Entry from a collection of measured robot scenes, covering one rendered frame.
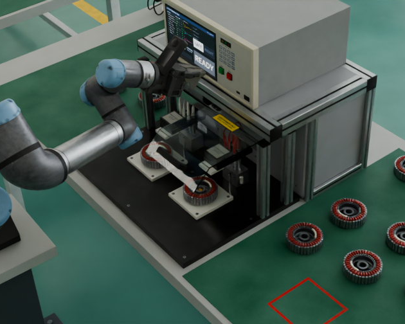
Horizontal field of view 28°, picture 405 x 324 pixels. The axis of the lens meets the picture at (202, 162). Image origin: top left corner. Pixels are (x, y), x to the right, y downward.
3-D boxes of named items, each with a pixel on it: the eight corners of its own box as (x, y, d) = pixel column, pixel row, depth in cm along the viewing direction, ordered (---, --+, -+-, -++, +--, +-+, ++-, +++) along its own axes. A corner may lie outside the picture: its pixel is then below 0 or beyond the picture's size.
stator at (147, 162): (153, 173, 269) (152, 165, 266) (134, 158, 276) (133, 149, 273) (180, 160, 274) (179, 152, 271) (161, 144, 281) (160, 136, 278)
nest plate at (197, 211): (196, 220, 252) (196, 217, 251) (168, 196, 262) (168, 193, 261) (233, 199, 259) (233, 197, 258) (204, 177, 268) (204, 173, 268)
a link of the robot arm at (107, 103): (92, 122, 227) (114, 108, 219) (72, 87, 226) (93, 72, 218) (111, 112, 232) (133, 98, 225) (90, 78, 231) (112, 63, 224)
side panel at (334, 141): (306, 202, 260) (311, 121, 240) (300, 197, 262) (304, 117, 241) (366, 166, 273) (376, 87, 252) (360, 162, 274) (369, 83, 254)
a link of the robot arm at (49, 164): (43, 198, 187) (154, 131, 226) (18, 157, 186) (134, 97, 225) (14, 215, 193) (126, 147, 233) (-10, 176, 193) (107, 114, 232)
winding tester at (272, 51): (252, 110, 238) (252, 50, 225) (166, 52, 265) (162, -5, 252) (346, 63, 255) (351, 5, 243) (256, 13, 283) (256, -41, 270)
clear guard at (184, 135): (193, 192, 227) (193, 175, 223) (145, 152, 242) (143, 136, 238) (280, 146, 242) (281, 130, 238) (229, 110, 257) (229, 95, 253)
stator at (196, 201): (194, 211, 253) (193, 202, 251) (177, 191, 261) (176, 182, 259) (224, 198, 258) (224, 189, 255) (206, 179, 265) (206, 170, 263)
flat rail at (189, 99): (261, 155, 237) (261, 146, 236) (143, 69, 277) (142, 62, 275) (265, 153, 238) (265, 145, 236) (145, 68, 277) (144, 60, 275)
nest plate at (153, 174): (152, 182, 267) (152, 179, 267) (126, 160, 277) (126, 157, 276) (188, 163, 274) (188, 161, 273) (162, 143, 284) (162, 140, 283)
